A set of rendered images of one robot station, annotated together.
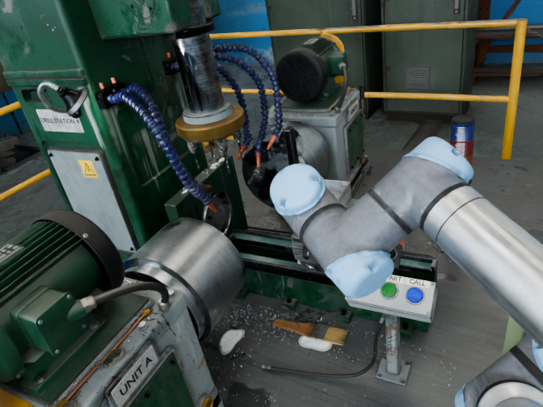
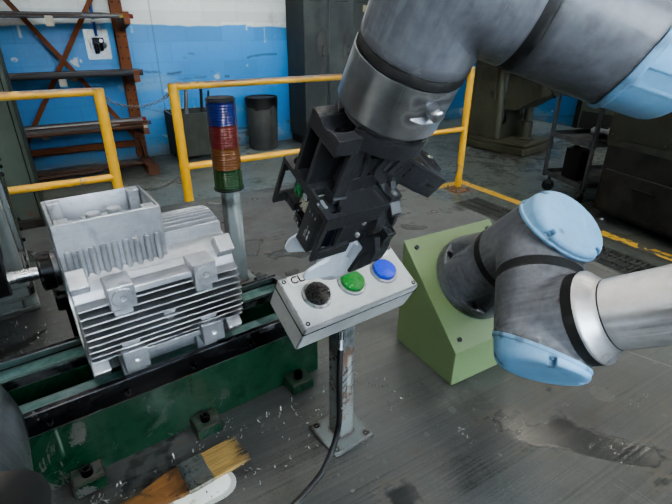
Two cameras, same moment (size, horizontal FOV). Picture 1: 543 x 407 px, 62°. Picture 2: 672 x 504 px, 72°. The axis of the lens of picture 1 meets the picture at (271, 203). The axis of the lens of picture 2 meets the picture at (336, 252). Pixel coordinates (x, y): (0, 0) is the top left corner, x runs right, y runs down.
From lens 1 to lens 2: 0.67 m
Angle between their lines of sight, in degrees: 58
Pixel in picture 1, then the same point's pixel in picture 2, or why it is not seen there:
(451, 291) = not seen: hidden behind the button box
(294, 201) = not seen: outside the picture
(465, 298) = not seen: hidden behind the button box
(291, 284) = (82, 435)
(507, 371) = (541, 280)
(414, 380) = (372, 422)
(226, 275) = (12, 446)
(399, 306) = (380, 293)
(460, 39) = (12, 128)
